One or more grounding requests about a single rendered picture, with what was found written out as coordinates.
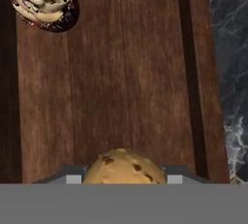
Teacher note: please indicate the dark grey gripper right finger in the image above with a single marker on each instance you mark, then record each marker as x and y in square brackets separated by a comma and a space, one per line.
[177, 173]

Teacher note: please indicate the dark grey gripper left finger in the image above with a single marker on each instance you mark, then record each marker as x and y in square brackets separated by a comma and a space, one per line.
[72, 173]

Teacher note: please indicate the chocolate chip cookie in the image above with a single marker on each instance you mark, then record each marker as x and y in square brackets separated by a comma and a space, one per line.
[124, 168]

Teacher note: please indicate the brown wooden tray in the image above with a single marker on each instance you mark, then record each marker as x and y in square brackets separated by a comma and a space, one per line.
[113, 82]

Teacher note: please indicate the cream frosted cupcake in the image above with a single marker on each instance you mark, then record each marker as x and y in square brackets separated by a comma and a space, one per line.
[42, 0]

